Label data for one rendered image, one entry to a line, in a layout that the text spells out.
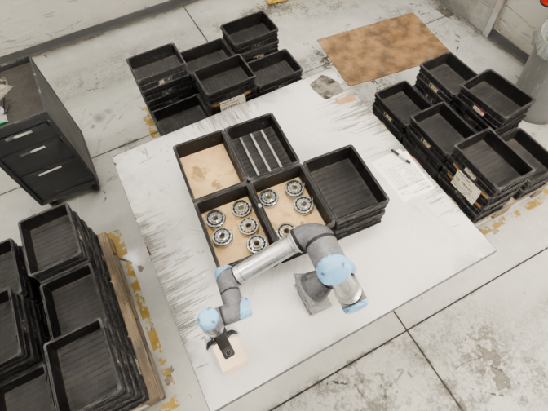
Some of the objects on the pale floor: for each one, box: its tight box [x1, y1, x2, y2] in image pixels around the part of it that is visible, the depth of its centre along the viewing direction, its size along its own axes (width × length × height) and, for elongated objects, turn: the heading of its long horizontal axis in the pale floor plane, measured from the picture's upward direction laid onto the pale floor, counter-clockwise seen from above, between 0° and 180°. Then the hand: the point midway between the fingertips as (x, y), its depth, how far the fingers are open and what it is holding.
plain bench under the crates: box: [111, 68, 497, 411], centre depth 255 cm, size 160×160×70 cm
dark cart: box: [0, 55, 100, 207], centre depth 290 cm, size 60×45×90 cm
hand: (224, 343), depth 169 cm, fingers open, 14 cm apart
